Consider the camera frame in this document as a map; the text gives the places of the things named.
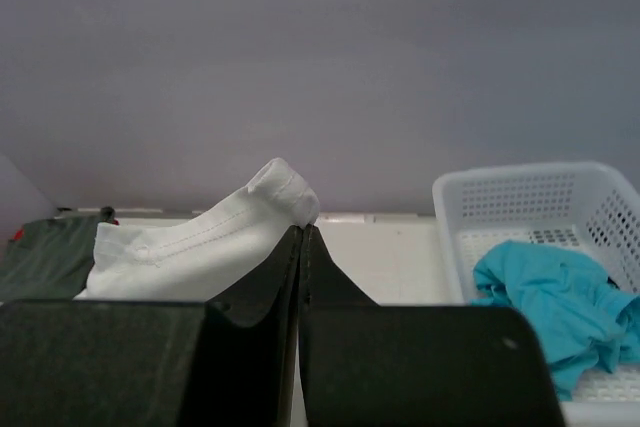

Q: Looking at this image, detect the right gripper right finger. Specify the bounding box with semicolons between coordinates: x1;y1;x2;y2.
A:
298;227;564;426

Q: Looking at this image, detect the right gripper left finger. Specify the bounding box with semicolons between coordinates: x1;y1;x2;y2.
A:
1;227;302;426

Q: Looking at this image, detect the white t shirt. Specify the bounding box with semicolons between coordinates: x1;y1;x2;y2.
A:
77;158;320;301

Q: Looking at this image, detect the blue t shirt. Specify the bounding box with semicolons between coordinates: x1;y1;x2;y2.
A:
472;241;639;401

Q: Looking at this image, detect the folded grey t shirt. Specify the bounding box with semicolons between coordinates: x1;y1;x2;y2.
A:
1;207;116;302

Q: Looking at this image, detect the folded red t shirt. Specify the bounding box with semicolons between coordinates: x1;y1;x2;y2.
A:
11;220;120;241

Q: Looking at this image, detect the white plastic basket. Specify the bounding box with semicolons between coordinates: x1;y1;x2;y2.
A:
433;162;639;426

